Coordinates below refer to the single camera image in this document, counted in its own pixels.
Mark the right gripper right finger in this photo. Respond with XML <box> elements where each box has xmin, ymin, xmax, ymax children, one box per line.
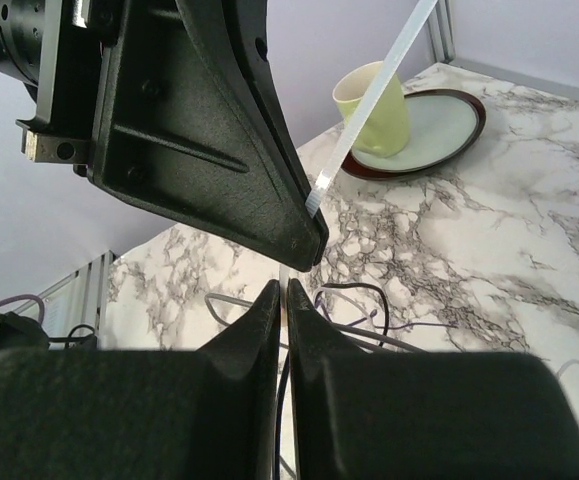
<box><xmin>287</xmin><ymin>280</ymin><xmax>579</xmax><ymax>479</ymax></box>

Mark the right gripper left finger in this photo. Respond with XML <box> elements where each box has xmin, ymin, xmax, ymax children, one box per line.
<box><xmin>0</xmin><ymin>280</ymin><xmax>280</xmax><ymax>479</ymax></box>

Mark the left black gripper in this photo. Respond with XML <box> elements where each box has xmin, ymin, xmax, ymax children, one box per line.
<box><xmin>22</xmin><ymin>1</ymin><xmax>328</xmax><ymax>272</ymax></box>

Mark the grey thin wire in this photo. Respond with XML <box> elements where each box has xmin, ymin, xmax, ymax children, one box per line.
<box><xmin>203</xmin><ymin>292</ymin><xmax>420</xmax><ymax>476</ymax></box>

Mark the purple thin wire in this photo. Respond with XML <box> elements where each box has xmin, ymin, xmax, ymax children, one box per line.
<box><xmin>273</xmin><ymin>287</ymin><xmax>458</xmax><ymax>451</ymax></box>

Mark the black thin wire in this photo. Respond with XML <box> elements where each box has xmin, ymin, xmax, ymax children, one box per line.
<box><xmin>318</xmin><ymin>282</ymin><xmax>390</xmax><ymax>351</ymax></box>

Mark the translucent white zip tie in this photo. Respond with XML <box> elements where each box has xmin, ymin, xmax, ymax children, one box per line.
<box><xmin>278</xmin><ymin>0</ymin><xmax>440</xmax><ymax>331</ymax></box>

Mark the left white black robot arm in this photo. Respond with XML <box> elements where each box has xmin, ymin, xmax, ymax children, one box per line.
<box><xmin>0</xmin><ymin>1</ymin><xmax>329</xmax><ymax>272</ymax></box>

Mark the yellow-green mug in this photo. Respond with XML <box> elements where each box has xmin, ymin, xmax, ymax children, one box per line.
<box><xmin>332</xmin><ymin>61</ymin><xmax>410</xmax><ymax>158</ymax></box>

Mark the white plate with dark rim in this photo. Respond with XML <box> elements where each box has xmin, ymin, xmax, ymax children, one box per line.
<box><xmin>342</xmin><ymin>89</ymin><xmax>487</xmax><ymax>180</ymax></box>

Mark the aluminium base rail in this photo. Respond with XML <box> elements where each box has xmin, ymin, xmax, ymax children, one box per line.
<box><xmin>13</xmin><ymin>251</ymin><xmax>117</xmax><ymax>350</ymax></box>

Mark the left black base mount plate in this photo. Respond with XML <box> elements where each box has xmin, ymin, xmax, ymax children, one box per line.
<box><xmin>0</xmin><ymin>310</ymin><xmax>100</xmax><ymax>371</ymax></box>

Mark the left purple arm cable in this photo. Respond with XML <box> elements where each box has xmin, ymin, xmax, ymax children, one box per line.
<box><xmin>0</xmin><ymin>293</ymin><xmax>48</xmax><ymax>321</ymax></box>

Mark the left aluminium frame post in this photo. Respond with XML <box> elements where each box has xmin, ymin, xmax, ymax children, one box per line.
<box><xmin>427</xmin><ymin>0</ymin><xmax>456</xmax><ymax>64</ymax></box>

